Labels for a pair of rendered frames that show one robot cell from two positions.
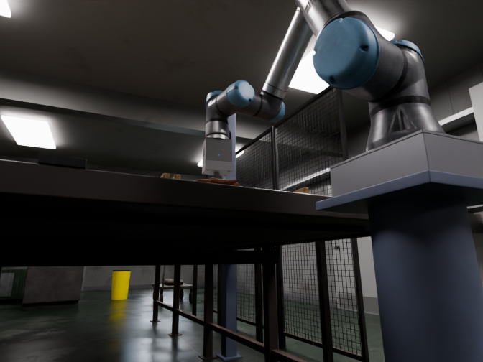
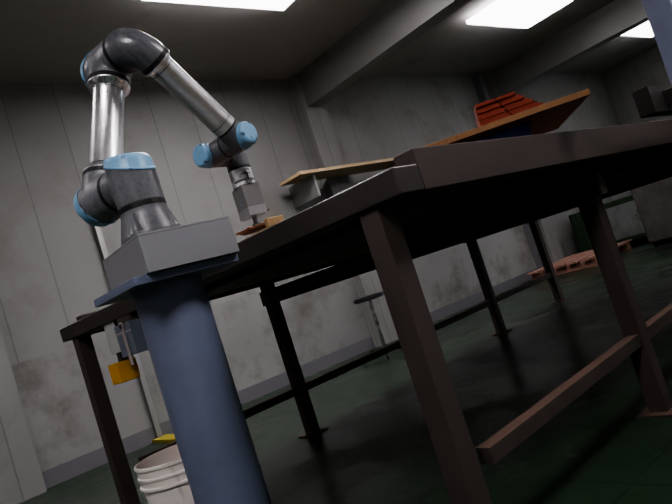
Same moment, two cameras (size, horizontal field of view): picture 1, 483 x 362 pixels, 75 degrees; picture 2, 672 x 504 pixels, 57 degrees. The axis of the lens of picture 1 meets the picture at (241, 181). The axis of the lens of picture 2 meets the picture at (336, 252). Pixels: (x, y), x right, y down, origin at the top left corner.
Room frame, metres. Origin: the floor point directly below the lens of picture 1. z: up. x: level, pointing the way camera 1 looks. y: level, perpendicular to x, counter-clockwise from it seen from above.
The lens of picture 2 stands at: (0.58, -1.91, 0.71)
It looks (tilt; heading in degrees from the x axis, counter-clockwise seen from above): 3 degrees up; 73
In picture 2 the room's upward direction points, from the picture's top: 18 degrees counter-clockwise
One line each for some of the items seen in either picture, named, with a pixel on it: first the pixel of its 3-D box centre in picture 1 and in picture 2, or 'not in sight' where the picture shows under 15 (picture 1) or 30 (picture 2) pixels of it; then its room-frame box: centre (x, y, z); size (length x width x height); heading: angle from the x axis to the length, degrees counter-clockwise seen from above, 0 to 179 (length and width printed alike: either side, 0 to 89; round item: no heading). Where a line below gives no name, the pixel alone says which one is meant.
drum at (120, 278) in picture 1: (120, 284); not in sight; (7.72, 2.83, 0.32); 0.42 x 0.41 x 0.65; 25
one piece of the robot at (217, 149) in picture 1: (217, 156); (252, 199); (0.97, 0.08, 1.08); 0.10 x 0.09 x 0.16; 16
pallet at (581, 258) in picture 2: not in sight; (581, 260); (5.96, 5.19, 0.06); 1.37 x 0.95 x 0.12; 24
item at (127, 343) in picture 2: not in sight; (136, 337); (0.48, 0.51, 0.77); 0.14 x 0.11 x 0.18; 117
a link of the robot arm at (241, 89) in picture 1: (239, 99); (215, 153); (0.88, 0.00, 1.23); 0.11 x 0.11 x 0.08; 36
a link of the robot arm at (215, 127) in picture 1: (218, 132); (242, 176); (0.96, 0.07, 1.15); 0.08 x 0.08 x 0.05
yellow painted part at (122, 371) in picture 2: not in sight; (118, 351); (0.40, 0.67, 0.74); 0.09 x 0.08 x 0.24; 117
